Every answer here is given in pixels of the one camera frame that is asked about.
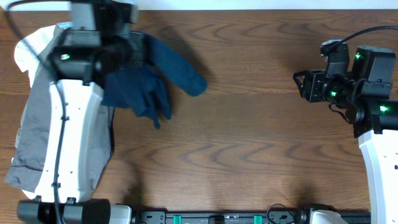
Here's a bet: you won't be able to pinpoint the white garment under pile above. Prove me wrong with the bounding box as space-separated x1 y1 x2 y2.
6 42 51 199

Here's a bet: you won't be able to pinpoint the navy blue shorts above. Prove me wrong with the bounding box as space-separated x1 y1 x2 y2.
101 32 207 129

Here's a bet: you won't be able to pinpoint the grey shorts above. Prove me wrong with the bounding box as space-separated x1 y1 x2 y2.
5 41 114 192

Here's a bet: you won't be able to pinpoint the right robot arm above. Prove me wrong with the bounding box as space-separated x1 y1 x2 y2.
293 44 397 223

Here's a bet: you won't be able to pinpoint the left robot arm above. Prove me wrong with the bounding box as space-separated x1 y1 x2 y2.
17 1 142 223

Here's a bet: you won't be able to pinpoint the left camera cable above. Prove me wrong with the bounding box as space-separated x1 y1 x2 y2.
4 0 71 224

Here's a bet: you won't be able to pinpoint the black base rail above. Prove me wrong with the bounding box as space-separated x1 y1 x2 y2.
133 210 373 224

